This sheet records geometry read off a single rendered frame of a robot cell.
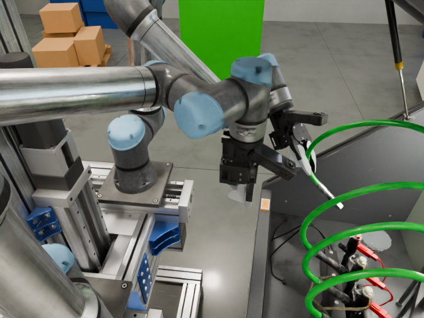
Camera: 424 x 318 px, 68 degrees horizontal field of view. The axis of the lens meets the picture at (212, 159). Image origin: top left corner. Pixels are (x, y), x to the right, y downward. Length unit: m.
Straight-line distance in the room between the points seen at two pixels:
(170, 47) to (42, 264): 0.56
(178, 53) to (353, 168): 0.70
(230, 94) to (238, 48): 3.48
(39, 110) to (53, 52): 4.08
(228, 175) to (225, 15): 3.30
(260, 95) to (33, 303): 0.46
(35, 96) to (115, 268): 0.67
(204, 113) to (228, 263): 1.72
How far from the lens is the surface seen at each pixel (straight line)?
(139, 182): 1.08
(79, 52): 4.76
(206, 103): 0.50
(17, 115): 0.49
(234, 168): 0.67
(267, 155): 0.67
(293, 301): 1.11
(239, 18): 3.91
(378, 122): 0.81
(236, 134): 0.62
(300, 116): 0.89
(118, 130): 1.01
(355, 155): 1.14
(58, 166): 0.81
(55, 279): 0.50
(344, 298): 0.86
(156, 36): 0.83
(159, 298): 1.81
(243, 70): 0.56
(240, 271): 2.12
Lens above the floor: 1.79
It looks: 38 degrees down
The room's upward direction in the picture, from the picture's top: straight up
